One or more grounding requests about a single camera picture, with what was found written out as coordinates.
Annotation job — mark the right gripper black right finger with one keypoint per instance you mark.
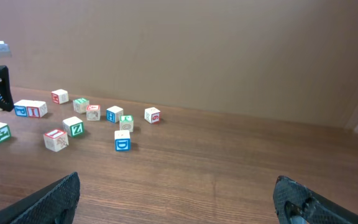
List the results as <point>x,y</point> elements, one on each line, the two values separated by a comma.
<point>295,203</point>

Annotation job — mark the red picture wooden block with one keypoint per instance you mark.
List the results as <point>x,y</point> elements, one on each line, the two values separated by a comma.
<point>152,115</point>

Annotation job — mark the blue picture wooden block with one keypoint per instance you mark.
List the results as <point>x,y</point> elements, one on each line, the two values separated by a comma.
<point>122,140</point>

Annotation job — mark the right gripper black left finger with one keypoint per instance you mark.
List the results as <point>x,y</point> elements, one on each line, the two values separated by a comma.
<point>53,204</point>

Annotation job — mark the green letter Z block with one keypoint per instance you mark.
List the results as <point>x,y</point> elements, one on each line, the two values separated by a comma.
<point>80,105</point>

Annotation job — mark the green side plain block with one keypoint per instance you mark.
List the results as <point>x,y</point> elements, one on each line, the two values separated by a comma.
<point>73,126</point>

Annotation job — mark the red trimmed far block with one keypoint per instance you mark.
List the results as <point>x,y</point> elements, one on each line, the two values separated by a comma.
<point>60,96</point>

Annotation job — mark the red letter I block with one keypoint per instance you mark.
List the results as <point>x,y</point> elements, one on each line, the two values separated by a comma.
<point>55,140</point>

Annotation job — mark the red side paired block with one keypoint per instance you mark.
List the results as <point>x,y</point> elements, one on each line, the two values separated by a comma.
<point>36,109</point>

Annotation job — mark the green letter J block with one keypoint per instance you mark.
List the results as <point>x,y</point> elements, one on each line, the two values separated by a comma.
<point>126,122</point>

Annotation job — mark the blue side wooden block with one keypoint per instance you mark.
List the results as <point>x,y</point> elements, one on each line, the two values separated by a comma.
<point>114,113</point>

